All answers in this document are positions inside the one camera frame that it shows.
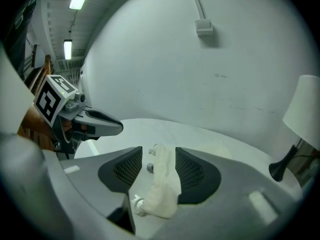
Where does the cream drawstring cloth bag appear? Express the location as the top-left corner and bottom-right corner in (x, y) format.
(132, 143), (232, 219)

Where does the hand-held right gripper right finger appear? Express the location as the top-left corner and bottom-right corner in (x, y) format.
(136, 146), (304, 240)

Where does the white wall conduit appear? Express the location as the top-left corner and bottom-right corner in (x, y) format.
(187, 0), (206, 21)

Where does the white shade table lamp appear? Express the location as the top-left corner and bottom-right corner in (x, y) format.
(268, 74), (320, 183)

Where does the person's black jacket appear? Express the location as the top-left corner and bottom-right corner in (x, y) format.
(4, 0), (40, 81)

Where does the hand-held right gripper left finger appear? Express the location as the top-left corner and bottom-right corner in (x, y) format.
(59, 145), (143, 235)

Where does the brown wooden staircase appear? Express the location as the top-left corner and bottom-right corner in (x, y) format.
(17, 43), (60, 153)

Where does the white wall junction box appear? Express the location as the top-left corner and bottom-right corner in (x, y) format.
(194, 18), (215, 37)

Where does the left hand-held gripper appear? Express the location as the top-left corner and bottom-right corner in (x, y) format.
(33, 75), (124, 155)

